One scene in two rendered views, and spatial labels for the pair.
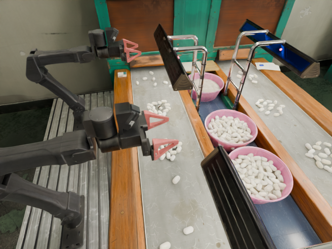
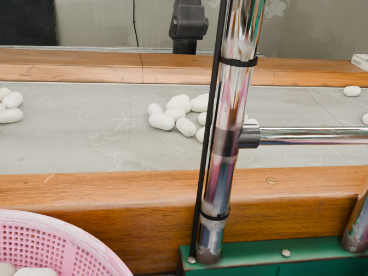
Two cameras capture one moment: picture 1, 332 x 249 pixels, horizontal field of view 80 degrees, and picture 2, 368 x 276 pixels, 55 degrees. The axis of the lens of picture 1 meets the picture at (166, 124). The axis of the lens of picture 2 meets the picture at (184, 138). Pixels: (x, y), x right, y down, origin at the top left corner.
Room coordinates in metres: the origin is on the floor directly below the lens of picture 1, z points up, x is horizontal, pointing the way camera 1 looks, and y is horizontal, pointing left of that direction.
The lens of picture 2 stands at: (0.87, -0.42, 0.96)
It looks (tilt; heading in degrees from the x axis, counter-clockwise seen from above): 29 degrees down; 88
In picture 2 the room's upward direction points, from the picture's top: 5 degrees clockwise
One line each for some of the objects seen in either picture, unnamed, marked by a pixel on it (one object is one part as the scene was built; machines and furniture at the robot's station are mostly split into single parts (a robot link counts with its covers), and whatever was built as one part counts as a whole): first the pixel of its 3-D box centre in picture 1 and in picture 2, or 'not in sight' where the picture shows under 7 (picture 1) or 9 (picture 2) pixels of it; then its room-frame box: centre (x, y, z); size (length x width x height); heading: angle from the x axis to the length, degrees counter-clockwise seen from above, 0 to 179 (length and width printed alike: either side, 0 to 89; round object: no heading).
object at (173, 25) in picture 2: (78, 107); (188, 28); (0.89, 0.50, 0.77); 0.09 x 0.06 x 0.06; 15
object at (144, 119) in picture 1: (154, 124); not in sight; (0.43, 0.03, 1.07); 0.09 x 0.07 x 0.07; 105
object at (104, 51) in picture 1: (103, 51); not in sight; (0.94, 0.31, 1.08); 0.07 x 0.06 x 0.07; 105
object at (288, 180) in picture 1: (254, 176); not in sight; (0.47, -0.39, 0.72); 0.27 x 0.27 x 0.10
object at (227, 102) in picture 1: (249, 74); not in sight; (1.04, -0.49, 0.90); 0.20 x 0.19 x 0.45; 10
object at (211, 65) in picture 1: (195, 66); not in sight; (1.39, -0.22, 0.77); 0.33 x 0.15 x 0.01; 100
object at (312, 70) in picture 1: (272, 42); not in sight; (1.06, -0.57, 1.08); 0.62 x 0.08 x 0.07; 10
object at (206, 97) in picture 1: (203, 87); not in sight; (1.18, -0.26, 0.72); 0.27 x 0.27 x 0.10
